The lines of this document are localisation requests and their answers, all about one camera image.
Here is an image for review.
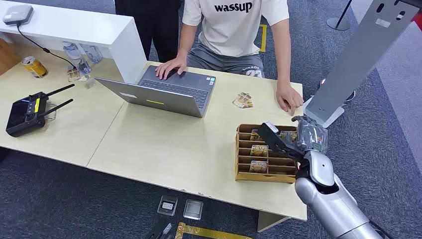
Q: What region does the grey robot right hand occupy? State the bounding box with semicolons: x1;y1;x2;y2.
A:
291;114;329;154

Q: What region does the person's left hand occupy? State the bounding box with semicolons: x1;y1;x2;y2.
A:
276;82;304;116

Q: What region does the person's hand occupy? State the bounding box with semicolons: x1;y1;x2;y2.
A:
276;82;304;116
155;57;188;81

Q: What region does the wooden slotted card holder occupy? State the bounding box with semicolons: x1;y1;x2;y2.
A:
234;123;299;184

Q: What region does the person's right hand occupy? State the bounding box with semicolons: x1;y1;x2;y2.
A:
155;57;188;81

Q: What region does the person in black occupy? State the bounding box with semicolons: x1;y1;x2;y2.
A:
114;0;183;64

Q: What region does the grey kiosk stand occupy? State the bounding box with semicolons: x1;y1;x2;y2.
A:
303;0;422;128

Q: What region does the beige table leg panel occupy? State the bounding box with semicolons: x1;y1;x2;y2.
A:
257;211;291;233

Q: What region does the yellow floor tape strip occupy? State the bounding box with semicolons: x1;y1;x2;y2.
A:
258;24;268;53

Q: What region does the stanchion pole with round base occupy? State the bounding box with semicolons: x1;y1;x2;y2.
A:
326;0;353;31

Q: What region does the yellow floor tape corner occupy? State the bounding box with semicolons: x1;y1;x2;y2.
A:
175;222;253;239

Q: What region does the grey open laptop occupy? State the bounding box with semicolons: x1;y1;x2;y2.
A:
95;65;217;119

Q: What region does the floor socket box with outlet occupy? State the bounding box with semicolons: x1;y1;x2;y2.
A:
157;195;179;217

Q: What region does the clear plastic water bottle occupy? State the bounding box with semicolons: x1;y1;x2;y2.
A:
81;43;104;65
62;41;93;76

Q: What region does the white desk shelf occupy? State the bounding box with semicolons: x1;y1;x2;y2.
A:
0;0;148;85

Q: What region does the yellow drink can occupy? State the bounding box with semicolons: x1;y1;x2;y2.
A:
22;56;49;79

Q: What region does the black remote controller with antennas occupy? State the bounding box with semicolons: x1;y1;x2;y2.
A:
5;84;76;138

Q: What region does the grey router box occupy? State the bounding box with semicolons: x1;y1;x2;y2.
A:
2;4;35;26

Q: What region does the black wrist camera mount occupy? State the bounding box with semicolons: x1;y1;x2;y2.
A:
257;121;306;162

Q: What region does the black power cable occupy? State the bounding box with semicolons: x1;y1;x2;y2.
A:
16;24;79;71

